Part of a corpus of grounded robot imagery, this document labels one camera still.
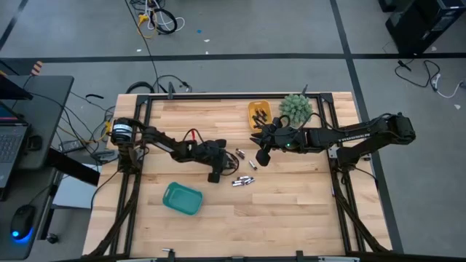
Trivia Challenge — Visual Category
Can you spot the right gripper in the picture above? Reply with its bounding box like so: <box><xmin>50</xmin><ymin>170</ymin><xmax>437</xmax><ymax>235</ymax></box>
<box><xmin>249</xmin><ymin>122</ymin><xmax>309</xmax><ymax>167</ymax></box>

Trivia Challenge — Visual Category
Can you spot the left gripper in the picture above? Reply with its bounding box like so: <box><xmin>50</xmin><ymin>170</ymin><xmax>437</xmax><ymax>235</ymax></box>
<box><xmin>186</xmin><ymin>138</ymin><xmax>237</xmax><ymax>184</ymax></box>

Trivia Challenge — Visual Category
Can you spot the yellow plastic basket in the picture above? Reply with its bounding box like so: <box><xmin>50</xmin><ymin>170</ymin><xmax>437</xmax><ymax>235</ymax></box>
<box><xmin>247</xmin><ymin>100</ymin><xmax>274</xmax><ymax>131</ymax></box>

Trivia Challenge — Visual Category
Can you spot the potted artificial green plant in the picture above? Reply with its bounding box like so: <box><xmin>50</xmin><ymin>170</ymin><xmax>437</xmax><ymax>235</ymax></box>
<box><xmin>278</xmin><ymin>93</ymin><xmax>314</xmax><ymax>124</ymax></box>

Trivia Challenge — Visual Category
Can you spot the teal plastic basket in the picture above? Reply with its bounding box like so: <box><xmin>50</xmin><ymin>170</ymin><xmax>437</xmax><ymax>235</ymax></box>
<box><xmin>162</xmin><ymin>181</ymin><xmax>204</xmax><ymax>216</ymax></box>

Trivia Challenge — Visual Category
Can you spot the grey flat box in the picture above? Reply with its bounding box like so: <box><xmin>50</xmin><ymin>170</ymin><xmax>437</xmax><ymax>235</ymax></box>
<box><xmin>90</xmin><ymin>148</ymin><xmax>120</xmax><ymax>165</ymax></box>

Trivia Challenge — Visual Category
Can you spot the black flat board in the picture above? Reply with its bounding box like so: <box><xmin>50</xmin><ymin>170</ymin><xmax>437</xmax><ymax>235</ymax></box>
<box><xmin>47</xmin><ymin>147</ymin><xmax>101</xmax><ymax>187</ymax></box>

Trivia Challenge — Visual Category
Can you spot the black power adapter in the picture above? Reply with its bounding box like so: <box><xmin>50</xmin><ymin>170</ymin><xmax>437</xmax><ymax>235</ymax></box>
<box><xmin>58</xmin><ymin>140</ymin><xmax>85</xmax><ymax>154</ymax></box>

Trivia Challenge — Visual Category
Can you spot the white flat panel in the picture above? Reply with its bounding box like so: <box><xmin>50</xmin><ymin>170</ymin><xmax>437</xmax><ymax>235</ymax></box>
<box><xmin>52</xmin><ymin>163</ymin><xmax>104</xmax><ymax>211</ymax></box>

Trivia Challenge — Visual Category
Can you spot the grey side desk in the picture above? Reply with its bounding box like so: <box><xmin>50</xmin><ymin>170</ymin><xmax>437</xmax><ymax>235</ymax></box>
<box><xmin>0</xmin><ymin>74</ymin><xmax>76</xmax><ymax>261</ymax></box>

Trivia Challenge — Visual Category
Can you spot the small black desk box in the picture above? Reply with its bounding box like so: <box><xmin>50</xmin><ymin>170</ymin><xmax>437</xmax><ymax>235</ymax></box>
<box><xmin>27</xmin><ymin>135</ymin><xmax>43</xmax><ymax>152</ymax></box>

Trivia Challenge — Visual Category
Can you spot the black computer tower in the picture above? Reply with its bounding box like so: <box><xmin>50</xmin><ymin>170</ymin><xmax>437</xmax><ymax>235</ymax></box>
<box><xmin>384</xmin><ymin>0</ymin><xmax>466</xmax><ymax>56</ymax></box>

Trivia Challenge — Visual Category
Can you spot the black computer mouse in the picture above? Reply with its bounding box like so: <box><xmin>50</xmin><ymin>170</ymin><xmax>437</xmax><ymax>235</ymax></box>
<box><xmin>9</xmin><ymin>204</ymin><xmax>36</xmax><ymax>242</ymax></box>

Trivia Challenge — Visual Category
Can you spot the grey laptop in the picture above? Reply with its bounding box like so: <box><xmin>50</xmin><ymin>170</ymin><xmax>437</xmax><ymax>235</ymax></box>
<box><xmin>0</xmin><ymin>101</ymin><xmax>30</xmax><ymax>200</ymax></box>

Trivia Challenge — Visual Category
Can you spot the black flat device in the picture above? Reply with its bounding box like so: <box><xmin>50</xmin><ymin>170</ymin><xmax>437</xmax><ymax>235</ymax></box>
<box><xmin>0</xmin><ymin>74</ymin><xmax>34</xmax><ymax>101</ymax></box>

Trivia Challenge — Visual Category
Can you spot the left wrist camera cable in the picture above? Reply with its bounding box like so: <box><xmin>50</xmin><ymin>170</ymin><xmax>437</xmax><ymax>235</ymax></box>
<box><xmin>224</xmin><ymin>151</ymin><xmax>240</xmax><ymax>177</ymax></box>

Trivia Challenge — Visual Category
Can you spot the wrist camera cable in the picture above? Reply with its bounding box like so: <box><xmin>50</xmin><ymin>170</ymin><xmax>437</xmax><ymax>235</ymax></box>
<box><xmin>272</xmin><ymin>114</ymin><xmax>292</xmax><ymax>128</ymax></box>
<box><xmin>224</xmin><ymin>151</ymin><xmax>240</xmax><ymax>177</ymax></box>

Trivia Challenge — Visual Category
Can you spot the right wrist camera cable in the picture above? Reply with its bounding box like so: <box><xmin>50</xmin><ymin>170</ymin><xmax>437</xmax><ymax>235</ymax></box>
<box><xmin>272</xmin><ymin>114</ymin><xmax>292</xmax><ymax>128</ymax></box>

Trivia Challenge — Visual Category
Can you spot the black metal table frame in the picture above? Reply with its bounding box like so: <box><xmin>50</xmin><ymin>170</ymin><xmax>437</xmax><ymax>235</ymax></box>
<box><xmin>82</xmin><ymin>84</ymin><xmax>393</xmax><ymax>262</ymax></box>

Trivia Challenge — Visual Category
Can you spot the thin black cable arc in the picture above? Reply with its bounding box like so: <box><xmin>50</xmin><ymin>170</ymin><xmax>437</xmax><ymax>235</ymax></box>
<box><xmin>151</xmin><ymin>74</ymin><xmax>193</xmax><ymax>94</ymax></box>

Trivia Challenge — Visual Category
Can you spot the thick black cable loop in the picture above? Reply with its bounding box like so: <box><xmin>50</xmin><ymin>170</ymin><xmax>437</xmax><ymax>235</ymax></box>
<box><xmin>125</xmin><ymin>81</ymin><xmax>157</xmax><ymax>95</ymax></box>

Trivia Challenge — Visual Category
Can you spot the black coiled cable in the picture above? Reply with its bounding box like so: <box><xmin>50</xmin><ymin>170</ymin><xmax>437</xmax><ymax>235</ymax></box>
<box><xmin>151</xmin><ymin>7</ymin><xmax>179</xmax><ymax>36</ymax></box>

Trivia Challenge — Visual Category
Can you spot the long thin black cable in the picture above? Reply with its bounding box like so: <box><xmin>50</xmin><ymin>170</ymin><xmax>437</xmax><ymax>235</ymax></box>
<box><xmin>124</xmin><ymin>0</ymin><xmax>161</xmax><ymax>94</ymax></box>

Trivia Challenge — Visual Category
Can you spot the black cable with plug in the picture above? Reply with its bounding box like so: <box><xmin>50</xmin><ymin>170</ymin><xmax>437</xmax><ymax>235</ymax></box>
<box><xmin>395</xmin><ymin>59</ymin><xmax>442</xmax><ymax>90</ymax></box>

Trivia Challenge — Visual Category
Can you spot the yellow cable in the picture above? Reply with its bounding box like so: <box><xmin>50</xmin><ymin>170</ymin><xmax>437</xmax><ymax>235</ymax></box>
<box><xmin>137</xmin><ymin>13</ymin><xmax>158</xmax><ymax>39</ymax></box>

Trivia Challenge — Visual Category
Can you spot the white bundled cable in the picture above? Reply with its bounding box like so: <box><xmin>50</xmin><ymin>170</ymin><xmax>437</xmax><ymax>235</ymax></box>
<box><xmin>144</xmin><ymin>0</ymin><xmax>186</xmax><ymax>33</ymax></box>

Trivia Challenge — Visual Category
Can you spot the white cable with plug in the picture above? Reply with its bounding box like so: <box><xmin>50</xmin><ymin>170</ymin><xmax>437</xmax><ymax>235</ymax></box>
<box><xmin>432</xmin><ymin>74</ymin><xmax>466</xmax><ymax>100</ymax></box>

